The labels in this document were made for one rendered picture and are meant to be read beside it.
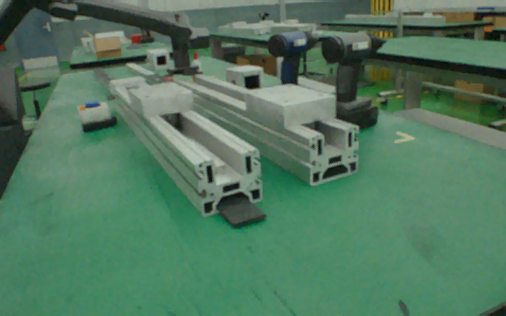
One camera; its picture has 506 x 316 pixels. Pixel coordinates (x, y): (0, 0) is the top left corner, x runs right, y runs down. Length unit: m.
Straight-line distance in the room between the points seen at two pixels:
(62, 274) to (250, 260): 0.23
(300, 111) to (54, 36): 11.70
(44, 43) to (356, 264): 12.02
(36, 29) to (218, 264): 11.94
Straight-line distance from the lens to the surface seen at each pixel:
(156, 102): 0.87
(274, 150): 0.77
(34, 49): 12.36
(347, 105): 0.93
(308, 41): 1.13
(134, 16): 1.27
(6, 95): 1.54
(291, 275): 0.47
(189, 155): 0.61
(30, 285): 0.56
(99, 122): 1.19
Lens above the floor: 1.06
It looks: 20 degrees down
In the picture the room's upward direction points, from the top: 4 degrees counter-clockwise
